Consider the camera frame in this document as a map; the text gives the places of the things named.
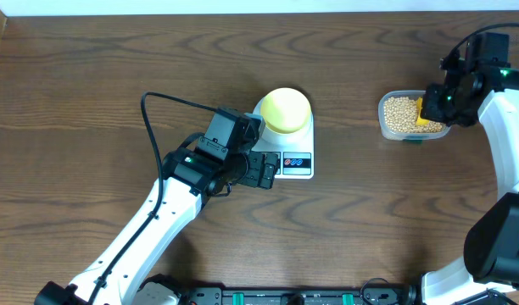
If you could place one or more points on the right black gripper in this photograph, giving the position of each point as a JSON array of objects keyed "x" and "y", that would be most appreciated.
[{"x": 429, "y": 110}]

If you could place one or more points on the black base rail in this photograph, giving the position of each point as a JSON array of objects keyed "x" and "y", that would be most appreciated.
[{"x": 374, "y": 294}]

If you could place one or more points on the soybeans in container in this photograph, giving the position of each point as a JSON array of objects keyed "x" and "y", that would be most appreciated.
[{"x": 400, "y": 116}]

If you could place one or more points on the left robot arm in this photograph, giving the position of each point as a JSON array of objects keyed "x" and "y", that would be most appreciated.
[{"x": 188, "y": 178}]

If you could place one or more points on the yellow measuring scoop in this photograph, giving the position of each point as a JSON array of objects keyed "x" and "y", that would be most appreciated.
[{"x": 419, "y": 120}]

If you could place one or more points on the white digital kitchen scale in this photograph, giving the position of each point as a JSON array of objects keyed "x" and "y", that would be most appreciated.
[{"x": 296, "y": 150}]

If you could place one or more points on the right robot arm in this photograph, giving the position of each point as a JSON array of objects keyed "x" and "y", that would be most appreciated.
[{"x": 489, "y": 266}]

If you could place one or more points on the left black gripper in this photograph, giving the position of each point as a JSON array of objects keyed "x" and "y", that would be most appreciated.
[{"x": 269, "y": 168}]

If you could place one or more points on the pale yellow bowl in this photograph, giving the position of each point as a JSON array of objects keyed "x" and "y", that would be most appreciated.
[{"x": 285, "y": 110}]

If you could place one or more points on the clear plastic container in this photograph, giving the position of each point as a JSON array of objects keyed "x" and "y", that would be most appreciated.
[{"x": 398, "y": 136}]

